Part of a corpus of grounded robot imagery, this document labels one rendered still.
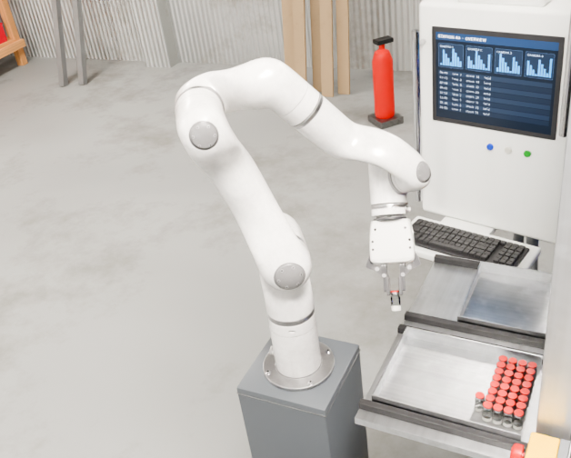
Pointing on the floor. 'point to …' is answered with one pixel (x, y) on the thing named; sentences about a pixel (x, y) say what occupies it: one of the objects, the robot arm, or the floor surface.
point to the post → (570, 256)
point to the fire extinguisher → (384, 87)
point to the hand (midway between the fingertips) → (394, 285)
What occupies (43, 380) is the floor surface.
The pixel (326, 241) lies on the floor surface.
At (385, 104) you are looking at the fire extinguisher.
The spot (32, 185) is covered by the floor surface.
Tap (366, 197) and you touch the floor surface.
